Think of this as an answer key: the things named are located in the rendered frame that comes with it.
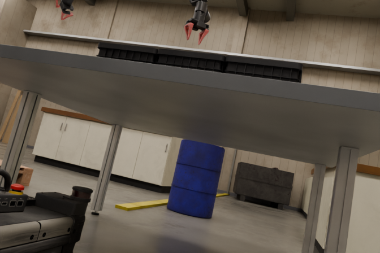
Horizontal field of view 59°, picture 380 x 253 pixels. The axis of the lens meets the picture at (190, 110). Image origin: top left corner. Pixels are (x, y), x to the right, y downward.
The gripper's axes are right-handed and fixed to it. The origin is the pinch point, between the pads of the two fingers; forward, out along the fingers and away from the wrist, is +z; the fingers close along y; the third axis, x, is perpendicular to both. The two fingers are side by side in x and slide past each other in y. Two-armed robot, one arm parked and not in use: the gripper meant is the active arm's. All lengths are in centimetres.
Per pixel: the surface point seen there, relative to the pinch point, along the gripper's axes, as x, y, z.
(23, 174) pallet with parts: -191, 49, 93
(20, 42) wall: -1099, 143, -241
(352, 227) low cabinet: -34, -173, 76
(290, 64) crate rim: 48, -20, 15
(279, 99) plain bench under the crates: 83, 12, 42
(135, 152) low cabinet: -375, -104, 48
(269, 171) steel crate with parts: -457, -442, 21
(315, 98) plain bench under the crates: 90, 7, 41
